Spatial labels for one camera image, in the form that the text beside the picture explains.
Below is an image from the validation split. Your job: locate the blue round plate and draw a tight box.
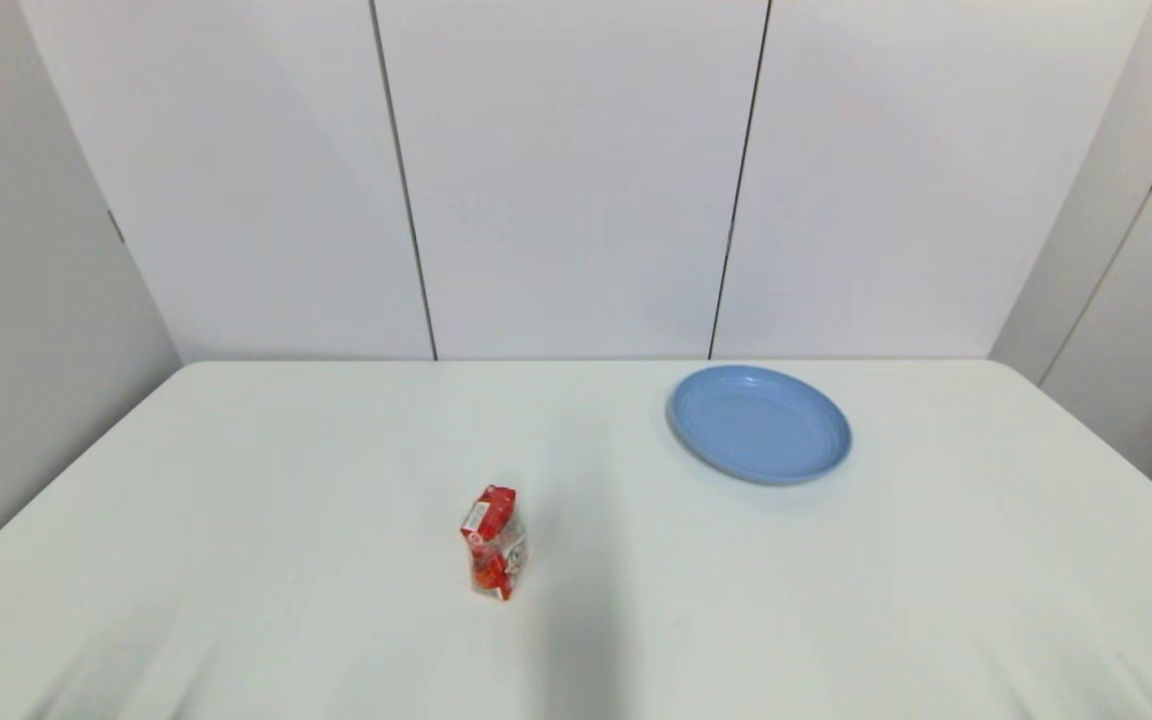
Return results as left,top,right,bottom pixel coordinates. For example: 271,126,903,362
669,364,853,487

